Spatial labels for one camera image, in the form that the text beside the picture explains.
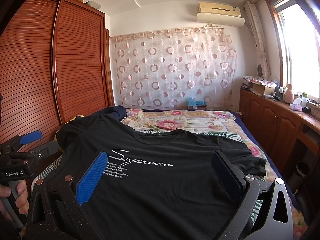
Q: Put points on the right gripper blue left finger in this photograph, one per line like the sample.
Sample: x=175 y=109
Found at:
x=55 y=207

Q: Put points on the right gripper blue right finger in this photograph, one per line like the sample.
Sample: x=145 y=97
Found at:
x=262 y=208

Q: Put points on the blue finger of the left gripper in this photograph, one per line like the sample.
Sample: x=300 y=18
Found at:
x=30 y=137

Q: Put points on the black Superman t-shirt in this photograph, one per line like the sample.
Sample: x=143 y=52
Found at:
x=155 y=186

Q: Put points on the folded navy clothes stack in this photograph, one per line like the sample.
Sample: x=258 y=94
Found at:
x=117 y=112

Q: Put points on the person's left hand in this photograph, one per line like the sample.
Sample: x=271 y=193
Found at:
x=21 y=202

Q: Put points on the yellow plush toy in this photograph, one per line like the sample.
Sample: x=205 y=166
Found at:
x=77 y=116

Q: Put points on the wooden louvered wardrobe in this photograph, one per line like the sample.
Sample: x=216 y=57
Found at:
x=54 y=65

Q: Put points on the long wooden cabinet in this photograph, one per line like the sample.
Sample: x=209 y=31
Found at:
x=285 y=135

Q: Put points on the floral and leaf bedspread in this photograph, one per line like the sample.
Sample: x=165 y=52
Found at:
x=221 y=123

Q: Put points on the pink bottle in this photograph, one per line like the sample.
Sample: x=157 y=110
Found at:
x=289 y=94

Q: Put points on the cardboard box on cabinet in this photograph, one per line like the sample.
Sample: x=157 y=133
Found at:
x=262 y=90

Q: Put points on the blue tissue box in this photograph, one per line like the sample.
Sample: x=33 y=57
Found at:
x=193 y=104

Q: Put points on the circle patterned sheer curtain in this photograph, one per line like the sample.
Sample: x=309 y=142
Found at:
x=166 y=68

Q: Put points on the window side curtain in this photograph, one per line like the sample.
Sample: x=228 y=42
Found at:
x=258 y=33

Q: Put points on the window with wooden frame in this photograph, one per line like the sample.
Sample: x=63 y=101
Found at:
x=299 y=47

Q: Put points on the wall air conditioner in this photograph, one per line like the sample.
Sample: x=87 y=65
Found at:
x=216 y=13

